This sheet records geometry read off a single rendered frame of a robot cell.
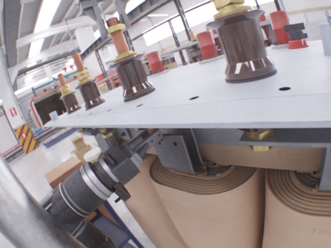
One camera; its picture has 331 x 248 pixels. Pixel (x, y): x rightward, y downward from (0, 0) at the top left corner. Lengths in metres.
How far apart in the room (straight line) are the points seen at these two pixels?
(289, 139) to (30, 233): 0.43
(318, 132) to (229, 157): 0.30
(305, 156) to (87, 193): 0.52
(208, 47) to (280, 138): 0.56
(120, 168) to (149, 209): 0.56
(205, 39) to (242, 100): 0.61
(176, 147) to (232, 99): 0.31
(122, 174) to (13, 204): 0.23
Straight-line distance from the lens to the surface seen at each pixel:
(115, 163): 0.40
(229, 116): 0.16
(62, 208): 0.45
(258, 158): 0.51
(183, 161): 0.49
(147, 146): 0.43
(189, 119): 0.18
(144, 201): 0.89
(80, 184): 0.42
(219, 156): 0.55
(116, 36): 0.44
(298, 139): 0.30
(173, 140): 0.46
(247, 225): 0.66
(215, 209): 0.53
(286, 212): 0.45
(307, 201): 0.46
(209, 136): 0.46
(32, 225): 0.33
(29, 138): 10.61
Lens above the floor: 1.42
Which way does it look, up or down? 19 degrees down
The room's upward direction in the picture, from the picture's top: 20 degrees counter-clockwise
